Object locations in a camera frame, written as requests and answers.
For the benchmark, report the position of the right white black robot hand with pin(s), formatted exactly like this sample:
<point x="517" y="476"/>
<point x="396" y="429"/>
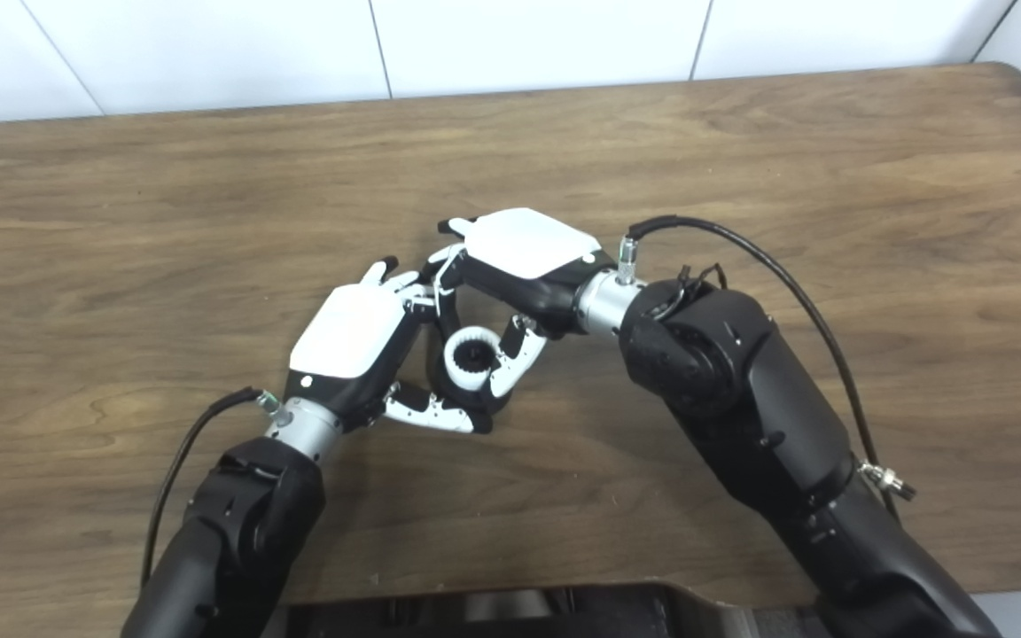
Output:
<point x="528" y="244"/>

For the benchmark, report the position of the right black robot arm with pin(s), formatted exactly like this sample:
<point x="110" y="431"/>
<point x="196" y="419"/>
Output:
<point x="741" y="390"/>

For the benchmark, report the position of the black robot torso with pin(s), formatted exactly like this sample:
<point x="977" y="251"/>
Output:
<point x="475" y="616"/>

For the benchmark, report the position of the round black plastic part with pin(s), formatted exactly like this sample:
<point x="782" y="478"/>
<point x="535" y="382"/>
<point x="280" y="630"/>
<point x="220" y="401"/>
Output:
<point x="473" y="357"/>

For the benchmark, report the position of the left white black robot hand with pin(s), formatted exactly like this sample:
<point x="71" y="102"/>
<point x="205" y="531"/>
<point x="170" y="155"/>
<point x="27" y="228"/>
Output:
<point x="351" y="328"/>

